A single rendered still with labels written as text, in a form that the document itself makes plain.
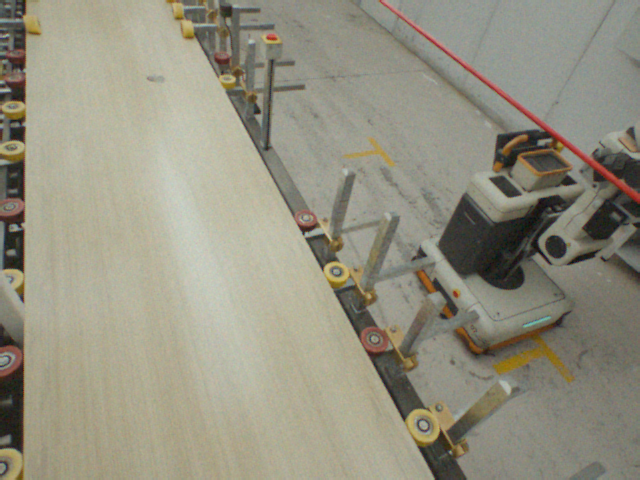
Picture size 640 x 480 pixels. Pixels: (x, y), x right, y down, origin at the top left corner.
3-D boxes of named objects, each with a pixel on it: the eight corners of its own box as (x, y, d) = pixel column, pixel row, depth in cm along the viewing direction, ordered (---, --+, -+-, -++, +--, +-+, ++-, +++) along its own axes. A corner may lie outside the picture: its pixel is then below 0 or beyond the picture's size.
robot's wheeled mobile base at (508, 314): (406, 264, 257) (418, 236, 239) (486, 243, 280) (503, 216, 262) (471, 361, 218) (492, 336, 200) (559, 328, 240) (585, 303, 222)
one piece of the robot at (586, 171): (577, 171, 153) (599, 148, 144) (586, 169, 154) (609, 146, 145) (595, 191, 148) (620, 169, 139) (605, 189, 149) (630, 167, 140)
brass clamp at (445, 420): (438, 406, 120) (444, 399, 116) (467, 453, 112) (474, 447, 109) (420, 414, 118) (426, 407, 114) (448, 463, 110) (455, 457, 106)
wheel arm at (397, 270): (428, 261, 157) (432, 254, 154) (433, 268, 155) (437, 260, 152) (323, 291, 141) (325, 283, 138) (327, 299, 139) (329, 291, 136)
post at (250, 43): (251, 128, 228) (253, 37, 194) (253, 131, 226) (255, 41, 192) (244, 129, 227) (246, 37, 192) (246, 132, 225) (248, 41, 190)
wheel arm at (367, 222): (394, 217, 172) (397, 209, 169) (398, 222, 170) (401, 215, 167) (295, 239, 156) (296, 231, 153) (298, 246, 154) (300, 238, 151)
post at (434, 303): (390, 374, 140) (440, 289, 105) (395, 384, 138) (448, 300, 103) (381, 377, 139) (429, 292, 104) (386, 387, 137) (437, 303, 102)
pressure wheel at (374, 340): (367, 375, 122) (377, 356, 113) (347, 356, 125) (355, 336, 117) (384, 358, 126) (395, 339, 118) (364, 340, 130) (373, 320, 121)
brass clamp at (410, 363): (394, 331, 134) (399, 323, 130) (417, 369, 126) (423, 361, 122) (378, 337, 132) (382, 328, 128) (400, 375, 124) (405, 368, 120)
